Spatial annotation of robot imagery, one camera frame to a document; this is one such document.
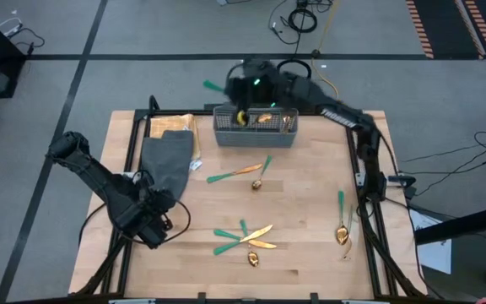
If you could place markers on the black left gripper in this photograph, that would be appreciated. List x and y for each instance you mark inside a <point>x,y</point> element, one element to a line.
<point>154,228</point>

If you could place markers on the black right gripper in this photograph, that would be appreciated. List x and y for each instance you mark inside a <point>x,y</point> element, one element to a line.
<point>264,90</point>

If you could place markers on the grey mesh silverware basket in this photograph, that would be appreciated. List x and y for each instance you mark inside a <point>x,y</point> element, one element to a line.
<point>255,137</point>

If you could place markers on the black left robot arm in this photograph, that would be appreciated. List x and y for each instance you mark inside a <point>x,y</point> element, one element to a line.
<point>95,175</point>

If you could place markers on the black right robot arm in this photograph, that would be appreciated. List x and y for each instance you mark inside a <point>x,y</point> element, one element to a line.
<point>340,114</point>

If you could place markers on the grey cloth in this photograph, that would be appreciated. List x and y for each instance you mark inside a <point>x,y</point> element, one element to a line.
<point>167,160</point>

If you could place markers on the white paper tag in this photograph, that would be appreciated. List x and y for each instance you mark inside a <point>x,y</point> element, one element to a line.
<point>196,165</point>

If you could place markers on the black floor socket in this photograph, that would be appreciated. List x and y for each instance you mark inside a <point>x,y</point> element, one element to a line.
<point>315,53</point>

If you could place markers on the black clamp-mounted device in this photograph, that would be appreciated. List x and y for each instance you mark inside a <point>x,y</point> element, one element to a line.
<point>401,180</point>

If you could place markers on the black orange-striped floor mat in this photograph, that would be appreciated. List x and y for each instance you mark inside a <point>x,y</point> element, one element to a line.
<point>445,25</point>

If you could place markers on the white paper sheet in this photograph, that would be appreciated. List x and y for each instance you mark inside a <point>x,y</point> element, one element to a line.
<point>435,255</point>

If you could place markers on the red object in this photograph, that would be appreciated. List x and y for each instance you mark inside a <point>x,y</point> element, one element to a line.
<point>485,301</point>

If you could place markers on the black metal table frame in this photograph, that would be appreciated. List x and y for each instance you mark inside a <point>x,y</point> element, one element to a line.
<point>175,112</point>

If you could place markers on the white bracket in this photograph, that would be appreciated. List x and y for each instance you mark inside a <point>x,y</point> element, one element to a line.
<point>360,179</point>

